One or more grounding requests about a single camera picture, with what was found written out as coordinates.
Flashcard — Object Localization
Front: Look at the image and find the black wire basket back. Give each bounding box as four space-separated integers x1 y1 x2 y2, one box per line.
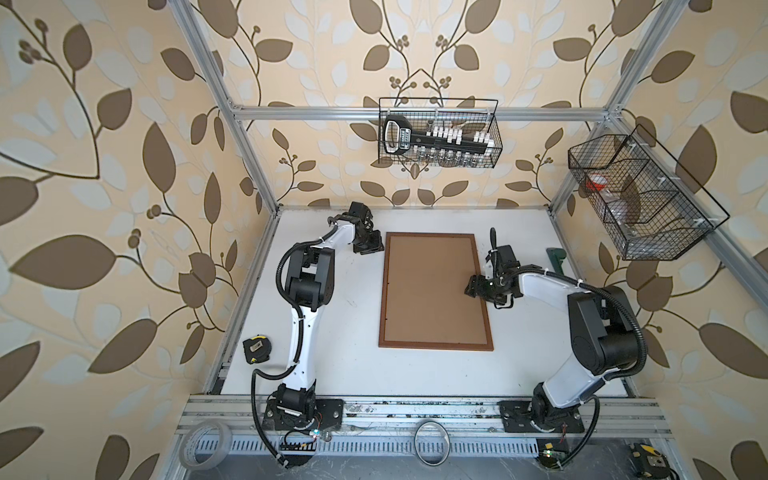
377 96 503 169

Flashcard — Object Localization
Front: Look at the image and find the black wire basket right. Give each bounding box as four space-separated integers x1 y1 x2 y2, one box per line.
568 124 730 261

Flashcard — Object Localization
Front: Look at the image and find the red capped clear container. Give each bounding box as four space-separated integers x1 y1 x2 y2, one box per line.
584 173 609 194

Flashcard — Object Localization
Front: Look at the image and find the brown cardboard backing board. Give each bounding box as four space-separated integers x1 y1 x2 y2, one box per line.
383 236 490 347

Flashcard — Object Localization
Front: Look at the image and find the yellow black tape measure right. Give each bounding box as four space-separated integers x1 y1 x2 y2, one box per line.
629 443 671 479

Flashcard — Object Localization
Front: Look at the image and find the yellow black tape measure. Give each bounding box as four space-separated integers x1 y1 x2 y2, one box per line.
242 335 272 364
629 443 671 479

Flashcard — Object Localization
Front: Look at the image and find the black wire basket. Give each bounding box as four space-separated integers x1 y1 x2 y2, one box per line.
568 124 730 261
377 96 503 169

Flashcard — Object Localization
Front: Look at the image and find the clear tape roll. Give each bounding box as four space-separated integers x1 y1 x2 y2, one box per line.
179 420 233 471

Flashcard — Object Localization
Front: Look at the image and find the brown wooden picture frame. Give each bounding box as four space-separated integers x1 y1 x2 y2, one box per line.
377 231 496 353

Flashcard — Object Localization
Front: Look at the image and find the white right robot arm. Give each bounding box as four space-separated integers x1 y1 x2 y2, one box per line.
465 232 648 433

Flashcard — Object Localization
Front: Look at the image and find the aluminium cage frame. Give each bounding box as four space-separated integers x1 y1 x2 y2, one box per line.
167 0 768 397

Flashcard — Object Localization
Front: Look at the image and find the metal ring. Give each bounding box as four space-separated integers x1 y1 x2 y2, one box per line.
412 419 452 468

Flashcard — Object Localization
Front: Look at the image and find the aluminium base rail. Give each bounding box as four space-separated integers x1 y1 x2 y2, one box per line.
172 395 677 462

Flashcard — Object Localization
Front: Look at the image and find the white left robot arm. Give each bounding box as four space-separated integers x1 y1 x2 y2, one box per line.
252 202 384 431

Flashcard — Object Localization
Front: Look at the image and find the black socket set holder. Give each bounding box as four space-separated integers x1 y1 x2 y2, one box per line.
379 115 495 155

